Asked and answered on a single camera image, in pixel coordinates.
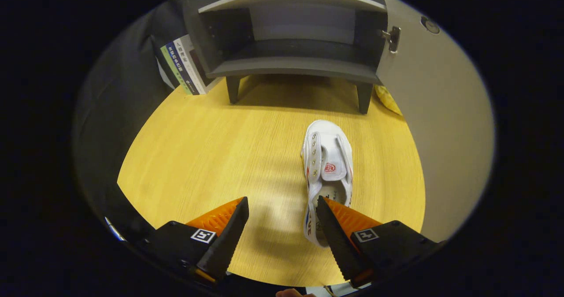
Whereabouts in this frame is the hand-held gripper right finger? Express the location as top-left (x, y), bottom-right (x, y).
top-left (315, 196), bottom-right (445, 289)

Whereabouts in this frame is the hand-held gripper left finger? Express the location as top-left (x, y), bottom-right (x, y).
top-left (137, 197), bottom-right (250, 284)

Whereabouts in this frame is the white canvas shoe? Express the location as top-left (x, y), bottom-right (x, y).
top-left (301, 120), bottom-right (354, 248)

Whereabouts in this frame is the beige shoe cabinet door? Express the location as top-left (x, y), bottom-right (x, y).
top-left (375, 0), bottom-right (495, 242)

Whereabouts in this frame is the metal door hinge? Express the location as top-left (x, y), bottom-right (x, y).
top-left (382, 26), bottom-right (401, 54)

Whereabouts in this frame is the yellow crumpled object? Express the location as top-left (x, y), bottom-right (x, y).
top-left (375, 85), bottom-right (404, 116)

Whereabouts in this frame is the black backdrop cloth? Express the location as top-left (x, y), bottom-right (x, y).
top-left (72, 0), bottom-right (197, 249)

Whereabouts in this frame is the white spine book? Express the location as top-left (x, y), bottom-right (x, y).
top-left (175, 35), bottom-right (221, 94)

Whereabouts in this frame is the blue spine book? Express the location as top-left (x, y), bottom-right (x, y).
top-left (169, 43), bottom-right (199, 95)

